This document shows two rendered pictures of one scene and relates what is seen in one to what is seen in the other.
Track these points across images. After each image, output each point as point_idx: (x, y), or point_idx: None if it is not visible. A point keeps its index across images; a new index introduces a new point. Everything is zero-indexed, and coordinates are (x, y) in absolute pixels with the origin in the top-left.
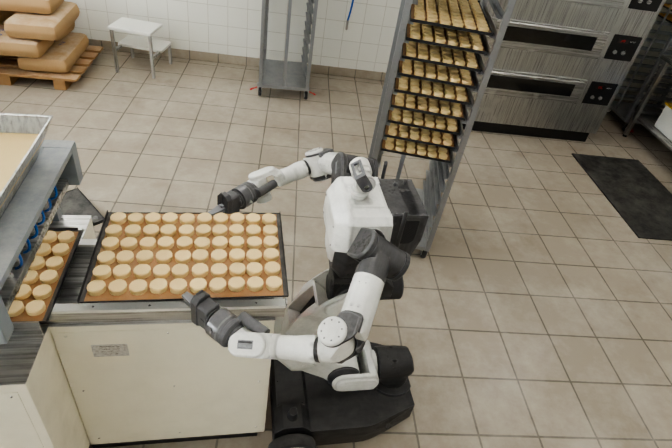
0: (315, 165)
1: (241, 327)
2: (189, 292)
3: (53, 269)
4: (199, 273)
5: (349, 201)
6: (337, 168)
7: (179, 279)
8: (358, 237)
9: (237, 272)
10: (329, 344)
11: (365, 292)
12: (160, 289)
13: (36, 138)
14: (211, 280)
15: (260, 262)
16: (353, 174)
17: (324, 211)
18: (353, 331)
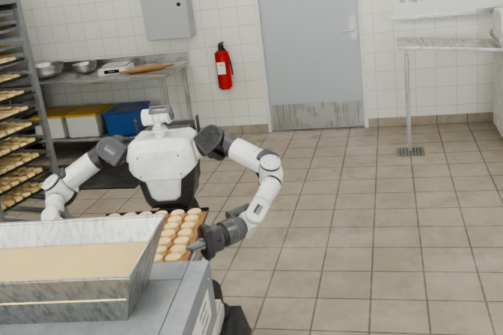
0: (64, 188)
1: (238, 217)
2: (186, 247)
3: None
4: (169, 240)
5: (165, 137)
6: (112, 149)
7: (172, 247)
8: (201, 140)
9: (177, 224)
10: (279, 164)
11: (249, 143)
12: (180, 255)
13: (1, 223)
14: (180, 234)
15: (165, 221)
16: (162, 111)
17: (142, 174)
18: (275, 153)
